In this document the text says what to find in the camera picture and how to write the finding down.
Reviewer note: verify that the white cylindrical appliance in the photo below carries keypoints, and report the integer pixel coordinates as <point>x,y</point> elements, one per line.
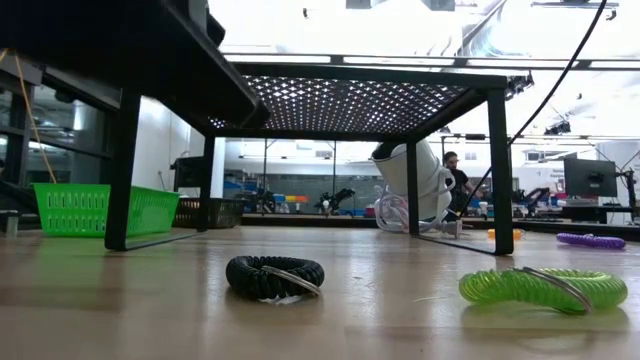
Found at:
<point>425,170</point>

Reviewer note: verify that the dark computer monitor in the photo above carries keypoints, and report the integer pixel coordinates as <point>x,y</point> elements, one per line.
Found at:
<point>590,177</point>

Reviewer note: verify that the black boxy monitor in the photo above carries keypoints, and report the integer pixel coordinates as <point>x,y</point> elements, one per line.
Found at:
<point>190,172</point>

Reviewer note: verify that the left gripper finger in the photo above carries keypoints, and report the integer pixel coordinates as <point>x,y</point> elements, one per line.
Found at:
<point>210,90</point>

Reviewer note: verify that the overhead frame light bar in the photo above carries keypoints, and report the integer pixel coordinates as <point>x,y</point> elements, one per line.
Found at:
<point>400,60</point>

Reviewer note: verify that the small grey metal post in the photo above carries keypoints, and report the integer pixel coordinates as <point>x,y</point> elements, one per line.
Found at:
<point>11,222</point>

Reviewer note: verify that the background black robot arm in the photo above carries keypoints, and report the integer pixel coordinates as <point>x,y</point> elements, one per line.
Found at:
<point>337,196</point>

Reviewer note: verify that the black perforated metal riser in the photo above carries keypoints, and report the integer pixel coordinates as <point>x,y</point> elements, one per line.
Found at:
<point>350,105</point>

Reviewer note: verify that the long background table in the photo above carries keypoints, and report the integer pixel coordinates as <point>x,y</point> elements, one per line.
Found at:
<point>350,218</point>

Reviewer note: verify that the orange oblong object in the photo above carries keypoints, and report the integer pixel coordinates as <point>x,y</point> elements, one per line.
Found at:
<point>505,234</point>

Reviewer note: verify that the green plastic basket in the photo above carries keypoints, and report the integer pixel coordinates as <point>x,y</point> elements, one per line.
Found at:
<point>75,210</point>

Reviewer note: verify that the black plastic basket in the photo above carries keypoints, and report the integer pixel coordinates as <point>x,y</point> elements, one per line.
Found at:
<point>225,212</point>

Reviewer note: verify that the person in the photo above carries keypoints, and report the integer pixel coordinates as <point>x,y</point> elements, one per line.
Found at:
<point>457,180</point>

